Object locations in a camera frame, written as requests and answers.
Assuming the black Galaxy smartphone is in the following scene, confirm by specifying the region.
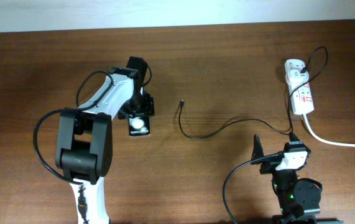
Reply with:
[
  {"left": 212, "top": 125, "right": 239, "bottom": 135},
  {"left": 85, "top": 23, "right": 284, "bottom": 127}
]
[{"left": 129, "top": 116, "right": 150, "bottom": 137}]

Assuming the white power strip cord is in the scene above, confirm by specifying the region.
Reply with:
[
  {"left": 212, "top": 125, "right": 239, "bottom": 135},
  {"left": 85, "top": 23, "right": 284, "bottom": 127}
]
[{"left": 300, "top": 113, "right": 355, "bottom": 150}]

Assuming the white power strip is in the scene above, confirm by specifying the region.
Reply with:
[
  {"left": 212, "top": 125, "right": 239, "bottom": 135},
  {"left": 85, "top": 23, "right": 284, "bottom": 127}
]
[{"left": 284, "top": 59, "right": 314, "bottom": 115}]

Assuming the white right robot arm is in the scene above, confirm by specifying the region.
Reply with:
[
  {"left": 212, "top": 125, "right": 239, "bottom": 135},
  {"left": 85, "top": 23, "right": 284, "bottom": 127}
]
[{"left": 251, "top": 133, "right": 342, "bottom": 224}]

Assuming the black charging cable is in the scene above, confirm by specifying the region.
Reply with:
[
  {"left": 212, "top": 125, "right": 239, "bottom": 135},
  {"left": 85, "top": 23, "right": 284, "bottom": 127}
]
[{"left": 178, "top": 46, "right": 329, "bottom": 140}]

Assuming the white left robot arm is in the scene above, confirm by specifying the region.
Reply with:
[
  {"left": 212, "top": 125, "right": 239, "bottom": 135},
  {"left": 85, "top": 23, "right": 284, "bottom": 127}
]
[{"left": 55, "top": 56, "right": 155, "bottom": 224}]

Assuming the white USB charger adapter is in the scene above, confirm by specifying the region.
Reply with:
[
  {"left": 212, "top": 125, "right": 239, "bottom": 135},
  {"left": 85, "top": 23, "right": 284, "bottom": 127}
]
[{"left": 285, "top": 67, "right": 309, "bottom": 85}]

